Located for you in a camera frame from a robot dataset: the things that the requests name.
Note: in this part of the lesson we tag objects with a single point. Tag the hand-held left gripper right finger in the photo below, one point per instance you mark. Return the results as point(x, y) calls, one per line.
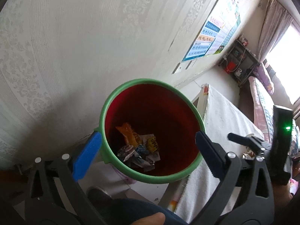
point(211, 154)

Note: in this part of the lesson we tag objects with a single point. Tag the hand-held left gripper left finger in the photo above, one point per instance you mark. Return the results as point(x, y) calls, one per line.
point(88, 154)

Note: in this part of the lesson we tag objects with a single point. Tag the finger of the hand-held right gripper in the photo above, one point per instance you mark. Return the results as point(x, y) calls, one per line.
point(243, 139)

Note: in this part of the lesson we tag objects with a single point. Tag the orange snack bag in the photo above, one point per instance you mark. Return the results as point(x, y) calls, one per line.
point(127, 132)

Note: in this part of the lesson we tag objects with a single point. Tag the white blue small carton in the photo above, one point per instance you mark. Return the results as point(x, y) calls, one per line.
point(141, 149)

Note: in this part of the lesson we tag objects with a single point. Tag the white wrapper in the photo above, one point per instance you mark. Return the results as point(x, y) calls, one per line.
point(144, 163)

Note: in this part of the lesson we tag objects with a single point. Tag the red bucket with green rim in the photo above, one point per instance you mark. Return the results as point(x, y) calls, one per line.
point(164, 121)

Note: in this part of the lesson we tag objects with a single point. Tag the yellow snack wrapper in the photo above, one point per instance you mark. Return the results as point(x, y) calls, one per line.
point(151, 143)

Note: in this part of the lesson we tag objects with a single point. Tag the person's right hand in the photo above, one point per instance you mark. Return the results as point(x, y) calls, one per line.
point(282, 193)

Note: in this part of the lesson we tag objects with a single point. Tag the person's left hand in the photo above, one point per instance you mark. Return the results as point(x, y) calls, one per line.
point(150, 219)

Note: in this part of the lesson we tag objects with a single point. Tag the pink bed sheet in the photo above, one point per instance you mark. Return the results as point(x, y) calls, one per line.
point(256, 103)

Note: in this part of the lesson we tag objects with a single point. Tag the person's dark shoe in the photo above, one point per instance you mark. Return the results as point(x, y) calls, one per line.
point(98, 195)

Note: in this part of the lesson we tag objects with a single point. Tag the purple pillow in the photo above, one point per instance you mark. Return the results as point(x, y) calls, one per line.
point(263, 77)

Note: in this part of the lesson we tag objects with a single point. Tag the bright window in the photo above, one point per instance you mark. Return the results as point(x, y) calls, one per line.
point(288, 70)

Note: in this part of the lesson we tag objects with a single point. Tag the dark shelf unit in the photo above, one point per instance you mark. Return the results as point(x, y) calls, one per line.
point(248, 58)

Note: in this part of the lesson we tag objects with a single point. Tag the small red bucket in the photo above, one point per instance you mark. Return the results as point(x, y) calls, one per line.
point(230, 67)

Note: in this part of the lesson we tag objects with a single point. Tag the brown wooden furniture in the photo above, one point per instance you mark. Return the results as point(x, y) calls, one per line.
point(11, 178)

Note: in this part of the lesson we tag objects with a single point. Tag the patterned curtain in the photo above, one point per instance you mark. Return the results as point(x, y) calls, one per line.
point(274, 25)

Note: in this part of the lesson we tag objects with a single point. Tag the white chart wall poster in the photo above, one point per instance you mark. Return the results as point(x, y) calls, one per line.
point(223, 32)

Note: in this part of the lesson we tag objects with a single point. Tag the blue letter wall poster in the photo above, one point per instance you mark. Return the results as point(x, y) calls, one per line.
point(201, 44)

